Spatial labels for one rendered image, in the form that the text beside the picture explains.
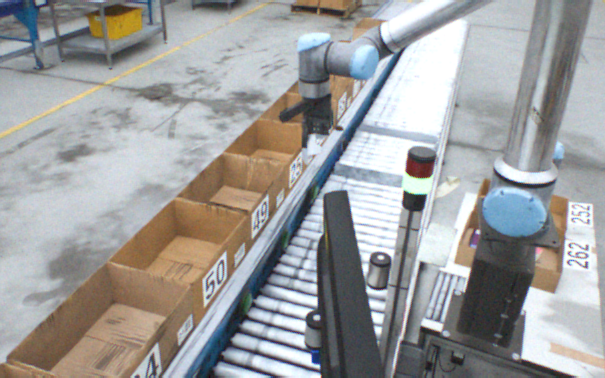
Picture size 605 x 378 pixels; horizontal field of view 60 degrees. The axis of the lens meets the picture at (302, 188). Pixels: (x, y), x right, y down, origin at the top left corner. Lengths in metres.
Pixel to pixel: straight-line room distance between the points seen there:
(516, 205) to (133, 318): 1.14
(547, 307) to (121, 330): 1.48
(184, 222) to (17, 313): 1.50
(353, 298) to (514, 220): 0.72
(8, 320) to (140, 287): 1.63
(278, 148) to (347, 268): 1.81
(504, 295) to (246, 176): 1.12
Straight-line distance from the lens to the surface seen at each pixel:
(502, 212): 1.40
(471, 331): 1.89
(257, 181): 2.23
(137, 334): 1.67
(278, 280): 2.01
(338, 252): 0.85
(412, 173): 0.93
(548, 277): 2.18
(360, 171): 2.68
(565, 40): 1.25
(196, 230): 1.97
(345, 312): 0.75
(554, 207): 2.70
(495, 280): 1.74
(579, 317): 2.16
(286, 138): 2.55
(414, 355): 1.34
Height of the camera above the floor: 2.06
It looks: 31 degrees down
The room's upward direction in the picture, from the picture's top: 3 degrees clockwise
